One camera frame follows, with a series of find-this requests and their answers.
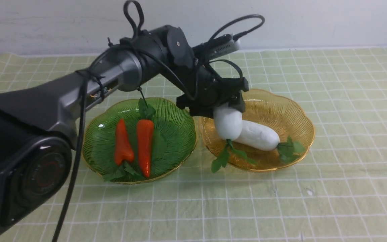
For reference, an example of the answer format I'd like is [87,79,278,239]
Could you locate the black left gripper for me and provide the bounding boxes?
[176,66,249,118]

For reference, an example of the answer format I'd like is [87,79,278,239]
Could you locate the white radish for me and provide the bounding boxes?
[211,103,257,173]
[235,120,305,163]

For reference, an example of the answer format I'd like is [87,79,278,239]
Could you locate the orange carrot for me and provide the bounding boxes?
[136,98,155,178]
[103,119,143,181]

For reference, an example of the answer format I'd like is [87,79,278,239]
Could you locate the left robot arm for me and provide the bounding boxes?
[0,24,249,241]

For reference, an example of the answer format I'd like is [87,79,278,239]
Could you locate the amber plastic plate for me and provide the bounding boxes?
[199,89,315,173]

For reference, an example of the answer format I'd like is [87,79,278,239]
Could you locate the green plastic plate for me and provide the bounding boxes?
[82,97,197,185]

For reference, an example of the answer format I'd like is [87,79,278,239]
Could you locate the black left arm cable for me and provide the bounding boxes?
[51,0,265,242]

